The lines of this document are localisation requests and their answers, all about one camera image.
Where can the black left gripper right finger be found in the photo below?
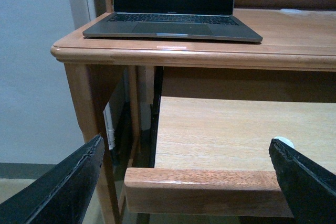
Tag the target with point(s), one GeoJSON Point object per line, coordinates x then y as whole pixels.
{"type": "Point", "coordinates": [309, 188]}

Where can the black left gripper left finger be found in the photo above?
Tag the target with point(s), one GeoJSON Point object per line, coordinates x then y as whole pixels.
{"type": "Point", "coordinates": [63, 194]}

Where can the wooden sliding keyboard tray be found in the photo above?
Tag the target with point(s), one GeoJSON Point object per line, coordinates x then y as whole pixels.
{"type": "Point", "coordinates": [214, 131]}

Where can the wooden desk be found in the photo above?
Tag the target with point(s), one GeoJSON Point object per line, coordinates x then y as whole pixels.
{"type": "Point", "coordinates": [303, 41]}

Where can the grey open laptop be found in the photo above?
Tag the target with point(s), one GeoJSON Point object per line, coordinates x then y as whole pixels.
{"type": "Point", "coordinates": [180, 19]}

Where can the white wall pipe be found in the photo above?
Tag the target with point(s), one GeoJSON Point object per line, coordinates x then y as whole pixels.
{"type": "Point", "coordinates": [109, 127]}

